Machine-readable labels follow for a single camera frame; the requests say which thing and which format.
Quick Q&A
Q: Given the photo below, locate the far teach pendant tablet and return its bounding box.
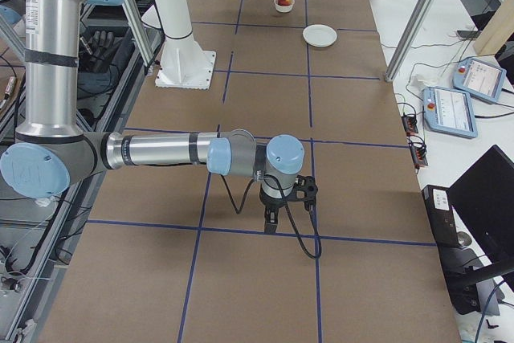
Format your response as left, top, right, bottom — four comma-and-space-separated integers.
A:
453, 57, 507, 104

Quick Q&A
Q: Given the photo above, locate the near teach pendant tablet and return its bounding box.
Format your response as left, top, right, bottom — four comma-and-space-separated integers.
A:
422, 87, 478, 138

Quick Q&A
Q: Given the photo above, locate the white bowl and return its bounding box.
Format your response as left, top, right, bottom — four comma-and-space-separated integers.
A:
274, 0, 295, 13

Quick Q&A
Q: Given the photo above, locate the brown paper table cover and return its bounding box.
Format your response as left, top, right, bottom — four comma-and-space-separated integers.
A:
35, 0, 463, 343

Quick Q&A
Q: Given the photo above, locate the black monitor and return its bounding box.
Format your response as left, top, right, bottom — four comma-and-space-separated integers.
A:
448, 145, 513, 260

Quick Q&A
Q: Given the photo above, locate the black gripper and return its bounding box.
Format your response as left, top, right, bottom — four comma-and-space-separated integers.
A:
259, 188, 295, 234

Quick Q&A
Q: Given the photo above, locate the wooden plank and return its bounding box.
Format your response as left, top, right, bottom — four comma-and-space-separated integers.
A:
474, 0, 514, 55

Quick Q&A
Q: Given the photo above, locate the black box device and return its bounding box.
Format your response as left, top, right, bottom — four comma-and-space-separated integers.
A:
422, 185, 471, 249

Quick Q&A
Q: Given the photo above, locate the red yellow apple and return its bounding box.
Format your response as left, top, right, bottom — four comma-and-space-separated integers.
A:
276, 0, 293, 7

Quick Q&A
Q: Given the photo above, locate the white round plate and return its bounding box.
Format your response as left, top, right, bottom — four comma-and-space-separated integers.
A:
302, 24, 337, 47

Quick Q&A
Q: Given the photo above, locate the black monitor stand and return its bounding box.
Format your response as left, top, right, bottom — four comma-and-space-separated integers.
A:
437, 232, 513, 316

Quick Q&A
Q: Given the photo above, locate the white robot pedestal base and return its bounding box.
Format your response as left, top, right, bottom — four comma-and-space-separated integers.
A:
154, 0, 216, 90

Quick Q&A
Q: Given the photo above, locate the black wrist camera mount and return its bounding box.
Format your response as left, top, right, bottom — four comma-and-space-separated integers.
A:
292, 175, 318, 212

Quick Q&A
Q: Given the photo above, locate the aluminium frame post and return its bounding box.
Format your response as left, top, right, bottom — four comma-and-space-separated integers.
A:
385, 0, 434, 83

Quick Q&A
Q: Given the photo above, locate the teach pendant tablet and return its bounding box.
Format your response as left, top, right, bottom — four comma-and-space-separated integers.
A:
453, 57, 507, 104
422, 87, 478, 138

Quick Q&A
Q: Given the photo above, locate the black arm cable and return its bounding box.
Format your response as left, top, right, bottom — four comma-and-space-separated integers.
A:
220, 176, 323, 259

